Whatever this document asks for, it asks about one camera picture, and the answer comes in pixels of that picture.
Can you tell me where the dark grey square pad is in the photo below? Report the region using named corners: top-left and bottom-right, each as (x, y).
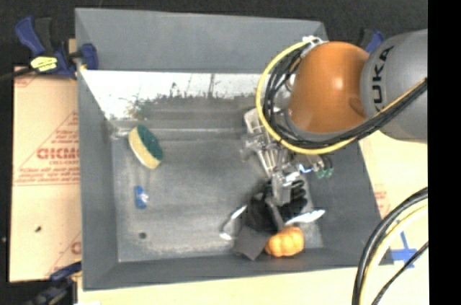
top-left (233, 226), bottom-right (275, 262)

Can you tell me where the brown cardboard board, red print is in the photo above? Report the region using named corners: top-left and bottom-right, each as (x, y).
top-left (9, 66), bottom-right (429, 283)

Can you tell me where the yellow and green sponge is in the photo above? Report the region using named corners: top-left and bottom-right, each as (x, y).
top-left (127, 124), bottom-right (164, 170)

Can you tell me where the clear bottle with blue cap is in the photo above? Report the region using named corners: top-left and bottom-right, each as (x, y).
top-left (133, 166), bottom-right (151, 211)

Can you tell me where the black crumpled cloth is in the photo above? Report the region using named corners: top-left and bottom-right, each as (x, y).
top-left (246, 184), bottom-right (309, 234)

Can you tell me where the orange toy pumpkin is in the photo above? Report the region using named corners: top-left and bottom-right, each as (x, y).
top-left (264, 226), bottom-right (305, 258)

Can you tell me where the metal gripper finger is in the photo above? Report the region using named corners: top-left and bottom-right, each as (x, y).
top-left (267, 198), bottom-right (286, 229)

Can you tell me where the black cylinder on white bracket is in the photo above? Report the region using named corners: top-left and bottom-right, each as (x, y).
top-left (316, 153), bottom-right (334, 170)

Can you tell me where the grey metal bin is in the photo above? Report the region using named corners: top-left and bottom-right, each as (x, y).
top-left (74, 7), bottom-right (382, 290)

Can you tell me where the shiny silver curved piece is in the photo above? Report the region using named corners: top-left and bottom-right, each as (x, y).
top-left (283, 208), bottom-right (326, 226)
top-left (219, 205), bottom-right (250, 242)

